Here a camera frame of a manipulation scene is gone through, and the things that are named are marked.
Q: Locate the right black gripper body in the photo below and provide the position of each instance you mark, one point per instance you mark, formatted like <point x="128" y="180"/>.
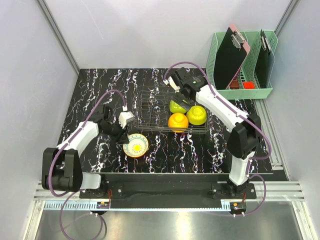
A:
<point x="179" y="97"/>

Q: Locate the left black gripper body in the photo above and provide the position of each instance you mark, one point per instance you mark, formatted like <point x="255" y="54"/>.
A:
<point x="114" y="130"/>

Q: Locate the white green bowl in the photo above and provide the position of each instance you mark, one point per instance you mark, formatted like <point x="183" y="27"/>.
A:
<point x="176" y="108"/>

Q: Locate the green striped bowl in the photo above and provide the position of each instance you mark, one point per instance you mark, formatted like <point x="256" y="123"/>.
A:
<point x="137" y="142"/>

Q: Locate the yellow bowl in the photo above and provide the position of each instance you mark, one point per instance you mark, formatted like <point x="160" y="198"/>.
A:
<point x="197" y="115"/>

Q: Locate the orange bowl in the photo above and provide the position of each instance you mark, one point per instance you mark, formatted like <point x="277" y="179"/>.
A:
<point x="136" y="154"/>
<point x="178" y="122"/>

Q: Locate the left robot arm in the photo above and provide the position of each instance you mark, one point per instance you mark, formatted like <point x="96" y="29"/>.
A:
<point x="61" y="167"/>

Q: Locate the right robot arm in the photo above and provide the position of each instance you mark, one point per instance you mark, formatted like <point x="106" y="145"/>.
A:
<point x="243" y="135"/>

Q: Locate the brown block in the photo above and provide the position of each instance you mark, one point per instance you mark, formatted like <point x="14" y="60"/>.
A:
<point x="234" y="85"/>

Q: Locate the green plastic file organizer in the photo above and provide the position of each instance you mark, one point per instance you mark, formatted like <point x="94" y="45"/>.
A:
<point x="247" y="72"/>

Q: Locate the red block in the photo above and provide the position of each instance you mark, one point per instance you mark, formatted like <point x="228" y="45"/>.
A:
<point x="248" y="85"/>

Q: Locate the black pink clipboard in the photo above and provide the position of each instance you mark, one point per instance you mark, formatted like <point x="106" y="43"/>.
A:
<point x="230" y="57"/>

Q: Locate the dark green clipboard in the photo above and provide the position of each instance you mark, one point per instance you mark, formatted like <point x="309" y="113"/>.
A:
<point x="265" y="62"/>

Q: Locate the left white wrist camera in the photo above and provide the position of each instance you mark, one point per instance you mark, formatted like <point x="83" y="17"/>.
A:
<point x="125" y="117"/>

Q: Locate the wire dish rack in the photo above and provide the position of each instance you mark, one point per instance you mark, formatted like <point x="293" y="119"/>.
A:
<point x="153" y="111"/>

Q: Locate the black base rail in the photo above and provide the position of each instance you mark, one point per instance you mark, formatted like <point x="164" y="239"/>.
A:
<point x="168" y="191"/>

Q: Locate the white slotted cable duct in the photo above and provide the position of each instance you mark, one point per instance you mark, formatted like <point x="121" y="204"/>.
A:
<point x="77" y="205"/>

